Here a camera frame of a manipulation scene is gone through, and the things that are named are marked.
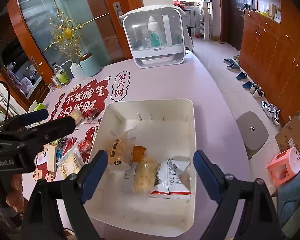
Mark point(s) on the wooden cabinet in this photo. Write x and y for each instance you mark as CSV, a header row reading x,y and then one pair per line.
x,y
272,50

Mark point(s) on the dark red snack packet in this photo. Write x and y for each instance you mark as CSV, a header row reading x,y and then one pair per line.
x,y
65,143

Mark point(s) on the white bottle teal label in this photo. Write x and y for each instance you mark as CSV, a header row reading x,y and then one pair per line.
x,y
153,31

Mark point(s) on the white snack packet red stripe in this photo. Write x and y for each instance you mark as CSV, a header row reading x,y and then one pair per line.
x,y
161,191
178,172

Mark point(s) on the white plastic storage bin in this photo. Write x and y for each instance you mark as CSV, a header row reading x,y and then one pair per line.
x,y
152,110

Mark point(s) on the small pale pastry packet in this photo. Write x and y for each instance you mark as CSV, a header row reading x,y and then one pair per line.
x,y
76,116

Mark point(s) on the small clear glass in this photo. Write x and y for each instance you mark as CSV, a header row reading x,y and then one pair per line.
x,y
52,87

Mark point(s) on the green tissue pack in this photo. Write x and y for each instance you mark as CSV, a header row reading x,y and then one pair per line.
x,y
38,107

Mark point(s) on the white shoe rack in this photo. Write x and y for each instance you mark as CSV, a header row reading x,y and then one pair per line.
x,y
202,25

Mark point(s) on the cardboard box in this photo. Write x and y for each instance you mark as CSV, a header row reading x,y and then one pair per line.
x,y
290,132

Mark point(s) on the yellow bread packet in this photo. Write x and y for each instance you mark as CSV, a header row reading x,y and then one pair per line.
x,y
117,152

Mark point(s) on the mint canister brown lid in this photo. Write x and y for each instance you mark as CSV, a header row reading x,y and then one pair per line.
x,y
90,66

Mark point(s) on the wooden door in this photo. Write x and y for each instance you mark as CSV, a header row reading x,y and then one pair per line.
x,y
107,17

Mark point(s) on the white grey snack wrapper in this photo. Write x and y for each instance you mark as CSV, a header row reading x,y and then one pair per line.
x,y
128,177

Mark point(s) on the blue cloth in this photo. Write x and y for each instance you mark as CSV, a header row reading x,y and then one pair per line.
x,y
293,205

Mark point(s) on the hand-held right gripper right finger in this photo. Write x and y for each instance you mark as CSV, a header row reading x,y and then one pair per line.
x,y
206,175

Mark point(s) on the clear packet of flaky pastry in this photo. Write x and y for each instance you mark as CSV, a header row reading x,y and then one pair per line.
x,y
145,175

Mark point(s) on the small clear bottle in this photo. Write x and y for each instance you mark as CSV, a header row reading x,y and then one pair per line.
x,y
145,41

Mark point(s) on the grey stool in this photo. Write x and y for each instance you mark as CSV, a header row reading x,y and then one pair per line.
x,y
251,130

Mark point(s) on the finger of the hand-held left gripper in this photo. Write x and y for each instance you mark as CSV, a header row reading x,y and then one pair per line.
x,y
60,127
35,116

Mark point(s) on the pink plastic stool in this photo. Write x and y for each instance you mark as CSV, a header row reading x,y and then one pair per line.
x,y
285,162

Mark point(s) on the small orange snack packet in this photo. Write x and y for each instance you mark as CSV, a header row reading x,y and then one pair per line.
x,y
139,153

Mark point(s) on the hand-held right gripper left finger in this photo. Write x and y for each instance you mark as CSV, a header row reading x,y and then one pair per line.
x,y
96,175

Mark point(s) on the white squeeze bottle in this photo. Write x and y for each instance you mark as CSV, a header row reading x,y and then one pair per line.
x,y
77,72

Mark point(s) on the white countertop appliance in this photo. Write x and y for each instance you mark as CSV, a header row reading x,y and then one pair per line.
x,y
176,55

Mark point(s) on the clear red candy packet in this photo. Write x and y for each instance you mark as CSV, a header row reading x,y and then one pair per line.
x,y
90,114

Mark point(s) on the person's left hand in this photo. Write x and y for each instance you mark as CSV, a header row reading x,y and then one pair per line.
x,y
15,192

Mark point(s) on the row of shoes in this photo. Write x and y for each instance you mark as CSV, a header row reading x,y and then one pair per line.
x,y
232,66

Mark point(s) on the printed pink tablecloth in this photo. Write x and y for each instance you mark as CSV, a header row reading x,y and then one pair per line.
x,y
165,85

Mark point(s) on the clear bottle green label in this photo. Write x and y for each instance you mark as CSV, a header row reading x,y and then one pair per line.
x,y
62,76

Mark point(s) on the glass jar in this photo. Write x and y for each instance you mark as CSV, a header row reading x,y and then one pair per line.
x,y
55,82

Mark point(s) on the gold flower ornament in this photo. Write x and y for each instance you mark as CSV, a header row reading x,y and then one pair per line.
x,y
67,32

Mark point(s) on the round red snack packet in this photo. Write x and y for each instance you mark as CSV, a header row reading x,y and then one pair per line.
x,y
85,146

